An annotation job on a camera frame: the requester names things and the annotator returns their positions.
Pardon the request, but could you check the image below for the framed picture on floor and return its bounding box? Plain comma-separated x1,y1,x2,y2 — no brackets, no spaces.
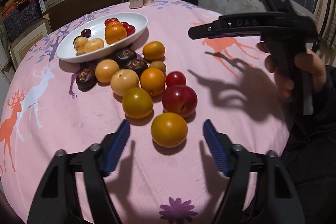
9,18,51,70

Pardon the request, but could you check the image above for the dark wooden chair back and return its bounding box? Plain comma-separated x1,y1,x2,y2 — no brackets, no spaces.
46,0,122,31

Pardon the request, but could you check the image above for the large red plum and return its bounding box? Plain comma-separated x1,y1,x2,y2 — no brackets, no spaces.
162,85,198,118

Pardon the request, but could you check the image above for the pale yellow round fruit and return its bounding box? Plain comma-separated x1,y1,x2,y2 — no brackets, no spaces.
84,38,105,53

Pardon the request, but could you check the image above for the large orange mandarin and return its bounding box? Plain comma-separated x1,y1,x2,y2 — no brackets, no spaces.
105,24,127,45

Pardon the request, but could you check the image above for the small tan longan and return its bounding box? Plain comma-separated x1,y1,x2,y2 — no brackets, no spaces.
149,60,167,75

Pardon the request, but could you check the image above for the white round plate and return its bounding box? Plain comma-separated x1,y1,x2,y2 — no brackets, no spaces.
56,12,148,63

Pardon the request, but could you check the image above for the person right hand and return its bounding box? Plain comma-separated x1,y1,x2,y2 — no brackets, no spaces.
264,49,327,98

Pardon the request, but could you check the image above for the dark red cherry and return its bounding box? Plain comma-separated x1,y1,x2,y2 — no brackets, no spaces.
81,28,91,38

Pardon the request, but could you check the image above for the pink deer print tablecloth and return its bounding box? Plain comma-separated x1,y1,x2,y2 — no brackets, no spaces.
1,0,289,223

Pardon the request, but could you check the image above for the yellow orange plum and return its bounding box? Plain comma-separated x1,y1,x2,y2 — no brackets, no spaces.
151,113,188,148

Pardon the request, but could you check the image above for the greenish yellow plum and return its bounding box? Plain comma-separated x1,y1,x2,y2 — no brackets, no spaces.
122,87,153,119

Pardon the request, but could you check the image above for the small orange mandarin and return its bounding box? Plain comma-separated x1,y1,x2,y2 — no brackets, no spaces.
140,68,166,97

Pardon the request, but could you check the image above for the pale yellow speckled melon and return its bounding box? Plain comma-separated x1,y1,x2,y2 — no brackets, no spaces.
73,36,88,55

